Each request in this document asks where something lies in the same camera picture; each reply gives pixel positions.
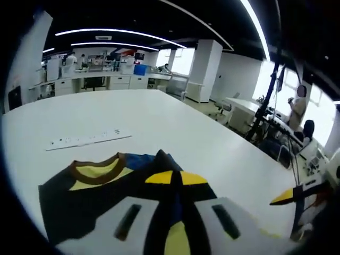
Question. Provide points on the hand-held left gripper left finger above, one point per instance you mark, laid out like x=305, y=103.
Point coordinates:
x=114, y=225

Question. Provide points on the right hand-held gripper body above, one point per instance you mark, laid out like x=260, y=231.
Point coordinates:
x=333, y=170

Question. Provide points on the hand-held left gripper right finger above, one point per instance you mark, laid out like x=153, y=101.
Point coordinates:
x=239, y=228

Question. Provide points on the yellow garment with dark sleeves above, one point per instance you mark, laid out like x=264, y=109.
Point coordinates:
x=79, y=207

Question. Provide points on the white table power strip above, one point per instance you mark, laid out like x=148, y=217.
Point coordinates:
x=87, y=140

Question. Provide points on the black tripod stand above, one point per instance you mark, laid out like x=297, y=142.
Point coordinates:
x=261, y=111

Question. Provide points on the white office desk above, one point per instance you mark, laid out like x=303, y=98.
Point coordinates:
x=243, y=111

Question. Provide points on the white lab counter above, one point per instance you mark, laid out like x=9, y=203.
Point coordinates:
x=106, y=82

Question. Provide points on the white square pillar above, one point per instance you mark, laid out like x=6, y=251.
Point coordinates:
x=205, y=71
x=29, y=66

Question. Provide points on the blue plastic crate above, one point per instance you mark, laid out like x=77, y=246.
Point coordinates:
x=140, y=70

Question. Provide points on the black square panel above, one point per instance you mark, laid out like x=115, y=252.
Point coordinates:
x=14, y=98

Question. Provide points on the white ceiling light strip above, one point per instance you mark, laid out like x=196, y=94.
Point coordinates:
x=257, y=22
x=48, y=50
x=106, y=29
x=111, y=43

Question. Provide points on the ceiling air vent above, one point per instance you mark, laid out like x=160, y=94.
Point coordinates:
x=103, y=38

